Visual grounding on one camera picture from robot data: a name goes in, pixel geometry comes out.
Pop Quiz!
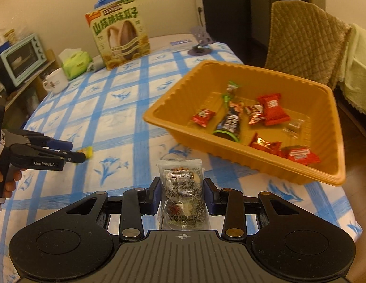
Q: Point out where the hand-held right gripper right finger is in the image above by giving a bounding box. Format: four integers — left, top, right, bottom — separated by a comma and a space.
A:
203, 178, 302, 240

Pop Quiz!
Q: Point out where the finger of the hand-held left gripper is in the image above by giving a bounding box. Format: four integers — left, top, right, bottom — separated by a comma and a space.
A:
1, 128, 74, 151
9, 144, 87, 166

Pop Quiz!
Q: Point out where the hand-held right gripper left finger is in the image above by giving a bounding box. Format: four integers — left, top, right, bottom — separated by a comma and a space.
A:
65, 176, 161, 241

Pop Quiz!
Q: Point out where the yellow candy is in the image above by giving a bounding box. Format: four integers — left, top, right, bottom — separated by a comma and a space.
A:
77, 147, 94, 160

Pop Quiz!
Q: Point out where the clear sesame snack packet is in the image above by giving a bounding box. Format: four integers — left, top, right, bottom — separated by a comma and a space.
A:
156, 158, 212, 231

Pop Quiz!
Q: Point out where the dark red foil candy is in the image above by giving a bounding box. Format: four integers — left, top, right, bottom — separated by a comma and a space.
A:
244, 103, 267, 126

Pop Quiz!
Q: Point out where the orange plastic tray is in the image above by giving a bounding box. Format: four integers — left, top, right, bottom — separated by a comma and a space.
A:
142, 60, 346, 187

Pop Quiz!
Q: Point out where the person's left hand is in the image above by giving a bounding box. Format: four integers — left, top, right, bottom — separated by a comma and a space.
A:
0, 163, 28, 204

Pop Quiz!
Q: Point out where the blue checked tablecloth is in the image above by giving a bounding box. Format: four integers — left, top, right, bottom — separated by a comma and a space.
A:
0, 41, 363, 283

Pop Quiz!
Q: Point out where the white mug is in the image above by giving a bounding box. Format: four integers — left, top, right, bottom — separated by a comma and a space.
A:
42, 68, 69, 94

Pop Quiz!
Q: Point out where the dark chocolate bar packet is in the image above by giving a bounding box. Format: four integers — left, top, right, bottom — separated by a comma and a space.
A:
213, 110, 243, 141

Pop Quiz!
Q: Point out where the small red candy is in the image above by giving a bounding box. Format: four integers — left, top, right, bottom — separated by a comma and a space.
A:
192, 108, 217, 127

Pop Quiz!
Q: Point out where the green tissue pack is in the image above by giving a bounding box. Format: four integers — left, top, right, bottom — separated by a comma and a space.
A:
58, 49, 93, 81

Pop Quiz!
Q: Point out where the white plastic packet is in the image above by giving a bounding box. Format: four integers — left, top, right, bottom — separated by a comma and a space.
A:
87, 57, 105, 72

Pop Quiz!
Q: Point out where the light blue toaster oven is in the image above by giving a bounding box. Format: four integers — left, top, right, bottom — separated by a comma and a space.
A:
0, 33, 48, 87

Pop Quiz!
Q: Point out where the green wrapped candy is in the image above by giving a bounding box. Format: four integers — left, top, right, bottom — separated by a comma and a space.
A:
221, 80, 241, 112

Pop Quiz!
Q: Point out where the red packet with white label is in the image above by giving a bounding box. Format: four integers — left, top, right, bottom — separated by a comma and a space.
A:
279, 145, 322, 166

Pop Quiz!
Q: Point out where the red pillow candy packet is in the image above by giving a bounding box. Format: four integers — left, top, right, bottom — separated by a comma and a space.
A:
256, 93, 290, 127

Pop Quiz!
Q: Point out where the clear wrapped candy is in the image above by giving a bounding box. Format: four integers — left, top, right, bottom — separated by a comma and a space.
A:
283, 119, 306, 138

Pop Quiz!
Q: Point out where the green sunflower seed box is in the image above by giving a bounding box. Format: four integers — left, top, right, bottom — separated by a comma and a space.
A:
85, 0, 151, 71

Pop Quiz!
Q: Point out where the grey phone stand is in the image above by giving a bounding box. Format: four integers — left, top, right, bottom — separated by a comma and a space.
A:
188, 26, 216, 56

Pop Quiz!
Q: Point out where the small blue white box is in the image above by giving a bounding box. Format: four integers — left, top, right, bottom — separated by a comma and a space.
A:
170, 39, 197, 53

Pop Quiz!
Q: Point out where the chair with quilted cover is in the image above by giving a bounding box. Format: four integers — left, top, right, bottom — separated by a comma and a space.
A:
264, 0, 352, 90

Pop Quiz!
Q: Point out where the black cabinet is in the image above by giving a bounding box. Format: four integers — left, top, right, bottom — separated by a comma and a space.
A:
201, 0, 251, 46

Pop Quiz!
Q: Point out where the sofa with green cover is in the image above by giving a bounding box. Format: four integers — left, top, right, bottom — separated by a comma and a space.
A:
338, 23, 366, 114

